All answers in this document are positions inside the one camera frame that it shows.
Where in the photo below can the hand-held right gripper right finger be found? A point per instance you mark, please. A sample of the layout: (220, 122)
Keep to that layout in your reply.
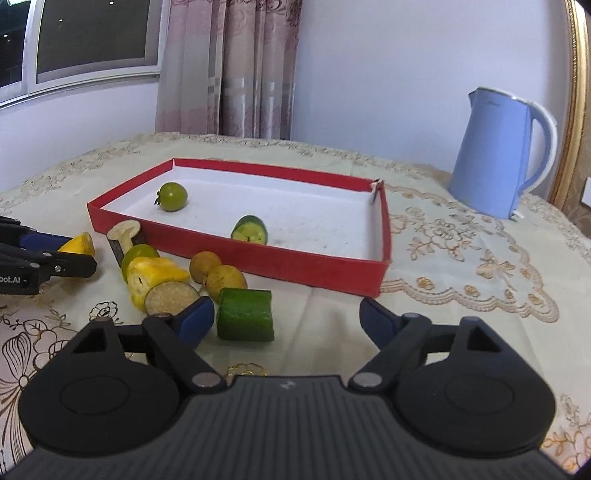
(376, 323)

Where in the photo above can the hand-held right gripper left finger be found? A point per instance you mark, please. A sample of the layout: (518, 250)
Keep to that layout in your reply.
(198, 321)

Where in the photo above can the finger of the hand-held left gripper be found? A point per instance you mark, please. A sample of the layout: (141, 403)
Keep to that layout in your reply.
(44, 241)
(69, 266)

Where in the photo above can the small yellow pepper piece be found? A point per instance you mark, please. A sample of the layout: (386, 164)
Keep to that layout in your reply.
(78, 244)

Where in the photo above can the round eggplant slice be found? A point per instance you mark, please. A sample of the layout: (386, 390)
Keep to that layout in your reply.
(168, 297)

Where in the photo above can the large cucumber piece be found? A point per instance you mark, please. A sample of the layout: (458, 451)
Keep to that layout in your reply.
(244, 316)

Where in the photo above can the brown longan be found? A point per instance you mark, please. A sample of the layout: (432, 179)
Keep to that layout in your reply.
(205, 264)
(226, 281)

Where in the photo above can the large yellow pepper piece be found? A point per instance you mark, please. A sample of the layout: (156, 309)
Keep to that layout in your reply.
(154, 274)

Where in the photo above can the tall eggplant piece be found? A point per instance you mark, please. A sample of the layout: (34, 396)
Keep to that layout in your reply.
(122, 230)

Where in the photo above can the red cardboard box tray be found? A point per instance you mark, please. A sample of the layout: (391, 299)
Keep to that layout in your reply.
(277, 265)

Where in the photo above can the blue electric kettle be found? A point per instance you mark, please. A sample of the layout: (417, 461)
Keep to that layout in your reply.
(489, 152)

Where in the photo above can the white framed window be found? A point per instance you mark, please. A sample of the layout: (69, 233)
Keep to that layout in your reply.
(92, 37)

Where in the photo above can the pink patterned curtain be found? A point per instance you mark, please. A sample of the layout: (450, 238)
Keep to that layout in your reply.
(231, 69)

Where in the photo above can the white wall plate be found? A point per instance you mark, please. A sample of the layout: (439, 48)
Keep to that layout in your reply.
(587, 190)

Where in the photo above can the gold frame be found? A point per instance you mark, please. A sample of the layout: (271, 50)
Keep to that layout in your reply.
(575, 92)

